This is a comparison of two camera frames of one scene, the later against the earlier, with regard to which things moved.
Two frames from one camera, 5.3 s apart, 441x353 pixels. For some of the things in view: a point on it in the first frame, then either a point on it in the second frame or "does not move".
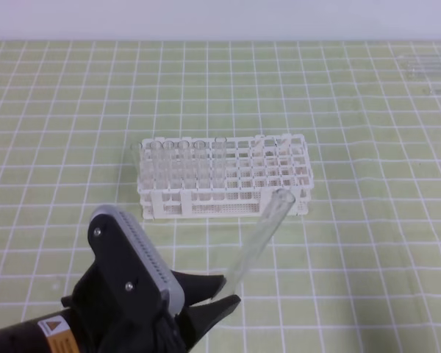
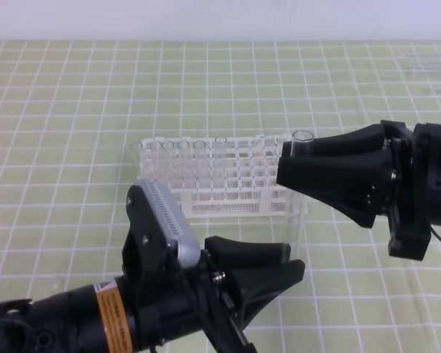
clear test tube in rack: [184, 163] does not move
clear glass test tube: [259, 240] to [295, 203]
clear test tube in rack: [220, 162] does not move
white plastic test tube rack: [223, 177] does not move
